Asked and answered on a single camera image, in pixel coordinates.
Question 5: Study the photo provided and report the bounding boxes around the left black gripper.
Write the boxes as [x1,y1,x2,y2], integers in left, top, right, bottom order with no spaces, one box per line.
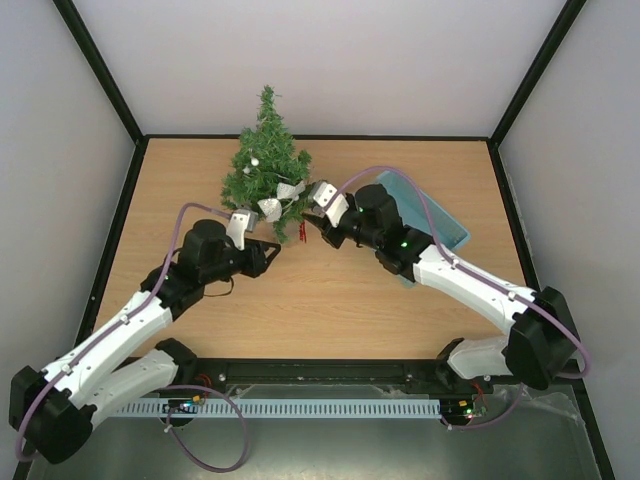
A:
[202,238,281,285]

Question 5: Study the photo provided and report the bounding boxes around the white mesh bow ornament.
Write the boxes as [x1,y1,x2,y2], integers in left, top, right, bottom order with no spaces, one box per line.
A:
[257,181,306,223]

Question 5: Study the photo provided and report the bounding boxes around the red beaded ornament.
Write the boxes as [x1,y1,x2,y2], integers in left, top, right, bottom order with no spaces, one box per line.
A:
[298,221,307,244]

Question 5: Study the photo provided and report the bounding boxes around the light blue plastic basket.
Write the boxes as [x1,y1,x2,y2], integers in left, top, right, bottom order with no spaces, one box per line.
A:
[376,168,471,291]

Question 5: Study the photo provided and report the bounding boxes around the small green christmas tree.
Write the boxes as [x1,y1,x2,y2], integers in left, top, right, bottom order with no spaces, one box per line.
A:
[221,85,312,243]

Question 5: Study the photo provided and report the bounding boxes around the fairy light string white beads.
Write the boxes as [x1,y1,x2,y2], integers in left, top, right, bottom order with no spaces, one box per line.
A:
[236,140,321,226]

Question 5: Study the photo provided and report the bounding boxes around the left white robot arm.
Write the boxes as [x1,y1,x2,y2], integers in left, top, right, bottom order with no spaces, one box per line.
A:
[9,215,281,464]

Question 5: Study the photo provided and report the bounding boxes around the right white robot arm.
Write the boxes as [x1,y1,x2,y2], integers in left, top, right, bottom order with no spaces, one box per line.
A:
[307,181,577,392]

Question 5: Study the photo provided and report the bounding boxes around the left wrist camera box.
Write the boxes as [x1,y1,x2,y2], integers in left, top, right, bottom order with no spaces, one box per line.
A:
[226,208,258,251]

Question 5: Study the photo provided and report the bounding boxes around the black frame rail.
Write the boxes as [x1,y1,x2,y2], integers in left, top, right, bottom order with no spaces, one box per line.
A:
[60,356,581,393]

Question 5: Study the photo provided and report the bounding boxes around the white cable duct rail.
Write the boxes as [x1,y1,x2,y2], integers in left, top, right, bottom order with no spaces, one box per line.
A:
[100,399,443,420]

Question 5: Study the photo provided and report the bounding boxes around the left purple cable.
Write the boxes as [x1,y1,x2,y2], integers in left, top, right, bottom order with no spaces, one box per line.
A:
[14,202,249,473]

